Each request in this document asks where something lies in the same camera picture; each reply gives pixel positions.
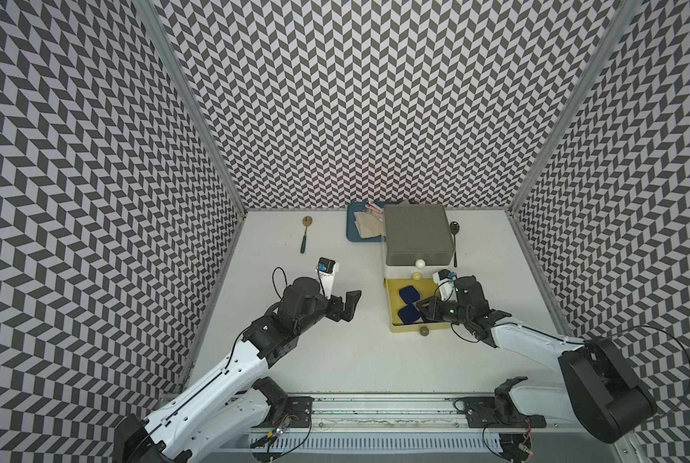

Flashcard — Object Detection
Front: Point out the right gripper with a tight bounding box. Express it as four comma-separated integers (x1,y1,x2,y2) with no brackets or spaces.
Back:
415,295,470,325

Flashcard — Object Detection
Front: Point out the navy brooch box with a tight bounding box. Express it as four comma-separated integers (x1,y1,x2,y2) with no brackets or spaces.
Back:
397,304,421,325
398,286,421,305

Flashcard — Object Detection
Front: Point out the three-drawer storage cabinet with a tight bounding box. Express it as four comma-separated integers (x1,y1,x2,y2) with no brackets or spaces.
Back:
381,203,453,336

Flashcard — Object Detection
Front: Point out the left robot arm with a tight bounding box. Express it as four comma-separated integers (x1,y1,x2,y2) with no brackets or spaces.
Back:
110,276,362,462

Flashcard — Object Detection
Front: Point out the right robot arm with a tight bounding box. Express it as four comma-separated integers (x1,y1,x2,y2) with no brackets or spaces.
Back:
414,272,659,444

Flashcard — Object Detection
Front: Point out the blue tray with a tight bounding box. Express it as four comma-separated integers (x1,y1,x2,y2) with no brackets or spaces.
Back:
346,202,386,242

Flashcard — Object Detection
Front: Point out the beige folded napkin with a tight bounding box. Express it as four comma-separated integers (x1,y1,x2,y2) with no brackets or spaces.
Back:
354,211,383,239

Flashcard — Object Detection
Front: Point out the black spoon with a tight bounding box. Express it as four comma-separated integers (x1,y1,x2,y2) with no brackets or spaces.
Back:
449,221,460,267

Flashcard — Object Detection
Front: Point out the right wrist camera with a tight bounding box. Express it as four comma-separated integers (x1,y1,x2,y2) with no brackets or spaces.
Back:
433,269,457,301

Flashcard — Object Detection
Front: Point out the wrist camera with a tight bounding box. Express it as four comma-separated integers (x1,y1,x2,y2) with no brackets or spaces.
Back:
316,258,339,299
433,269,457,301

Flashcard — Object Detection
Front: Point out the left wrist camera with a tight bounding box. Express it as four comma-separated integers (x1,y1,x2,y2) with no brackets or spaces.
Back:
316,258,339,299

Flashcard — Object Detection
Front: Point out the aluminium front rail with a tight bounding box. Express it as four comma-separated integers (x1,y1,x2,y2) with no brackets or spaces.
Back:
153,392,630,432

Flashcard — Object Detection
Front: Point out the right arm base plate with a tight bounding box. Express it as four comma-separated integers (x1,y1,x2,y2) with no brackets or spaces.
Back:
453,395,548,429

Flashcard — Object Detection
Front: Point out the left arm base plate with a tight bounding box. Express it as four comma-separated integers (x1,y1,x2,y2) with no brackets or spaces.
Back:
268,395,314,429

